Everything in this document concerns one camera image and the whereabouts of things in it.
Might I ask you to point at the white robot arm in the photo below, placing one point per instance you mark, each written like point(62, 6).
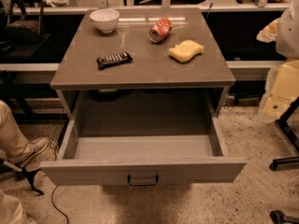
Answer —
point(282, 83)

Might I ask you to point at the grey drawer cabinet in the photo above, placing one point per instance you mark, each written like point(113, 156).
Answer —
point(152, 69)

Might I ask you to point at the open grey top drawer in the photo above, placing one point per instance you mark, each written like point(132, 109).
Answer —
point(173, 135)

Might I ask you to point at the yellow sponge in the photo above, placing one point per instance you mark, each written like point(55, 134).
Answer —
point(185, 51)

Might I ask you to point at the red soda can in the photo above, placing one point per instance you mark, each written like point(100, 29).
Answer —
point(160, 30)

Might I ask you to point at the white ceramic bowl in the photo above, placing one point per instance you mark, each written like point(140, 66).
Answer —
point(105, 20)

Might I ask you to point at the grey sneaker shoe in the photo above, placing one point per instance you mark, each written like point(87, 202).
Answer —
point(34, 148)

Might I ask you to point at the black chair base leg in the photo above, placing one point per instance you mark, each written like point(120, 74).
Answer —
point(290, 134)

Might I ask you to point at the person leg beige trousers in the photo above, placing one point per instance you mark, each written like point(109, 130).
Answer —
point(12, 141)

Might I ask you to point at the black office chair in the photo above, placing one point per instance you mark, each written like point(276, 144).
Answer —
point(23, 35)

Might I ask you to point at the black drawer handle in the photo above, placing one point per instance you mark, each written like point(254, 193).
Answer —
point(142, 182)

